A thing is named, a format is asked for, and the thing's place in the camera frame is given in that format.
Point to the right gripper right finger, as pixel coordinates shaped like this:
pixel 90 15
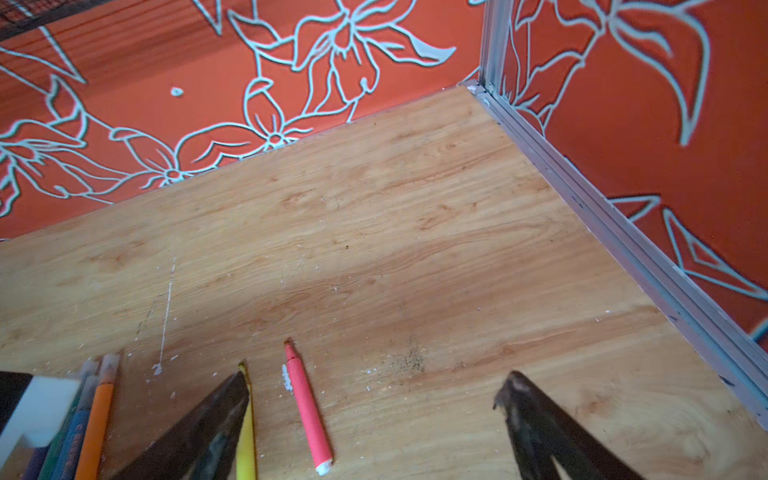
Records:
pixel 546 440

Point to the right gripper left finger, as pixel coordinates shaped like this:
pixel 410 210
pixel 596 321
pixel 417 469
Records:
pixel 202 445

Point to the yellow highlighter pen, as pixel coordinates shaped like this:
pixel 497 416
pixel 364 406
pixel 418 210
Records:
pixel 246 465

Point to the orange highlighter pen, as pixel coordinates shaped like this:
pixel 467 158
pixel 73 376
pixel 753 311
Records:
pixel 95 434

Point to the pink highlighter pen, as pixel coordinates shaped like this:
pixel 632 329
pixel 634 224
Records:
pixel 297 383

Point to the blue highlighter pen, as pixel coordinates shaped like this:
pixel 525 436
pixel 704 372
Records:
pixel 67 462

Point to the green highlighter pen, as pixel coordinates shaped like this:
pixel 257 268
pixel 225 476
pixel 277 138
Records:
pixel 89 368

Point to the purple highlighter pen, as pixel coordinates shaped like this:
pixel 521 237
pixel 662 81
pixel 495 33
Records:
pixel 35 464

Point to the right aluminium frame post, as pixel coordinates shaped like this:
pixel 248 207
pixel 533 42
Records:
pixel 740 363

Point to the black wire basket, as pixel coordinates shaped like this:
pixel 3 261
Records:
pixel 21 16

